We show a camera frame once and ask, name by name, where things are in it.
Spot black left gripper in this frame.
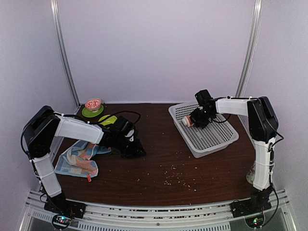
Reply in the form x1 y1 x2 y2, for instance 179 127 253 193
114 134 146 159

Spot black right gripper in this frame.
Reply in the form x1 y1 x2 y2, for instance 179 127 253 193
190 107 214 128

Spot orange bunny pattern towel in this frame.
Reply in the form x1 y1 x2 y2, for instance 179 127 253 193
182 116 194 127

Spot white plastic basket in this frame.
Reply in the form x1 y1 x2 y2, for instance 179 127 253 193
168 102 239 158

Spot blue patchwork towel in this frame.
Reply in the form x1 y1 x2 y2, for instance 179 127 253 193
55 140 112 179

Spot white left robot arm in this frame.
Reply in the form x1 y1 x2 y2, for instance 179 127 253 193
20 105 146 214

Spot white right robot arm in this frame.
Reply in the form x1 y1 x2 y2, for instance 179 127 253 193
182 90 279 213

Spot lime green bowl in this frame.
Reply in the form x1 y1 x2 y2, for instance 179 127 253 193
98 115 117 126

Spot scattered rice crumbs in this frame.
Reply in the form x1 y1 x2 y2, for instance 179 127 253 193
130 163 201 192

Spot red patterned small bowl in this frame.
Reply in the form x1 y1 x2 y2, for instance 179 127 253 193
85 98 102 112

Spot lime green plate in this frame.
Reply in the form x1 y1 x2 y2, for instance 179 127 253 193
82 105 104 118

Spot beige ceramic mug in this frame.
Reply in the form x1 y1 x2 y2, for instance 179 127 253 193
246 162 256 185

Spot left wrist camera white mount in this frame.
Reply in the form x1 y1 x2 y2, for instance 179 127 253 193
125 129 135 142

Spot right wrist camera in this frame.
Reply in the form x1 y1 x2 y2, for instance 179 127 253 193
194 90 213 106

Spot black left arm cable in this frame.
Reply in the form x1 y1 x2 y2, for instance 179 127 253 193
62 110 141 128

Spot right aluminium frame post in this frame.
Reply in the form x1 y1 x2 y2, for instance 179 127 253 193
235 0 264 97

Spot aluminium frame post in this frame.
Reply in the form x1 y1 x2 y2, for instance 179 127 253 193
50 0 81 107
235 0 264 97

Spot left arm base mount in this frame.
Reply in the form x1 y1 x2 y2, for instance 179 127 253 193
44 192 86 231

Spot aluminium front rail base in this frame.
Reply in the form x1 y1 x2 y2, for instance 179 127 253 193
17 190 299 231

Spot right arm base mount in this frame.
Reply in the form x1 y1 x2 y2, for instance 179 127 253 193
230 188 272 229

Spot left aluminium frame post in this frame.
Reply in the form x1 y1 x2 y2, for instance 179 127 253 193
50 0 81 107

